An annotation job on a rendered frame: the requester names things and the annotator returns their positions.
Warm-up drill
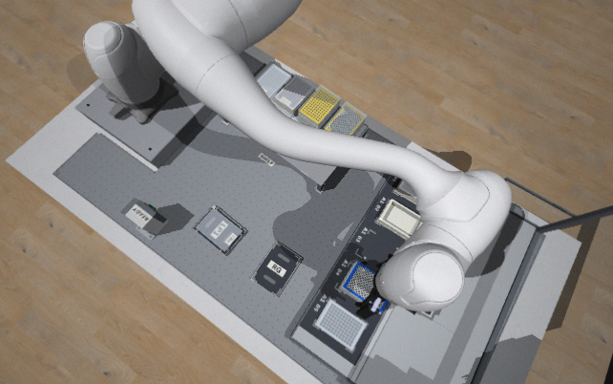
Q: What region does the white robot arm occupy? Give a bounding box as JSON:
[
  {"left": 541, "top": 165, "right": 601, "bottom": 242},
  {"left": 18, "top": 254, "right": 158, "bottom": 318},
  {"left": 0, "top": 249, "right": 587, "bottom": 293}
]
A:
[{"left": 83, "top": 0, "right": 512, "bottom": 315}]

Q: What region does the white one-well reservoir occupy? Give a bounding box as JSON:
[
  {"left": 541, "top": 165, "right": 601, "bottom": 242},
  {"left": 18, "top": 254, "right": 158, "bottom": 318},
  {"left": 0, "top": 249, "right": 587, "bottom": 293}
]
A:
[{"left": 377, "top": 200, "right": 422, "bottom": 241}]

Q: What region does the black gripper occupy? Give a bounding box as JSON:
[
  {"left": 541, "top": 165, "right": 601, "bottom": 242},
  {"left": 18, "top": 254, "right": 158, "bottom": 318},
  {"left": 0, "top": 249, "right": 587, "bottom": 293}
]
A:
[{"left": 355, "top": 259, "right": 389, "bottom": 320}]

